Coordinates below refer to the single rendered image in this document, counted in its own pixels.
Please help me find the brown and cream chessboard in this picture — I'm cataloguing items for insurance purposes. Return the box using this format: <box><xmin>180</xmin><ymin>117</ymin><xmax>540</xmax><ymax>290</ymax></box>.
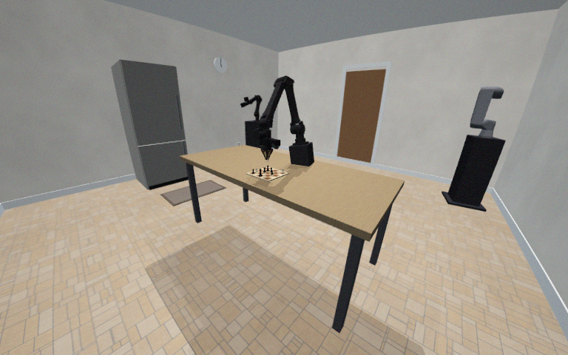
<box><xmin>246</xmin><ymin>167</ymin><xmax>289</xmax><ymax>182</ymax></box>

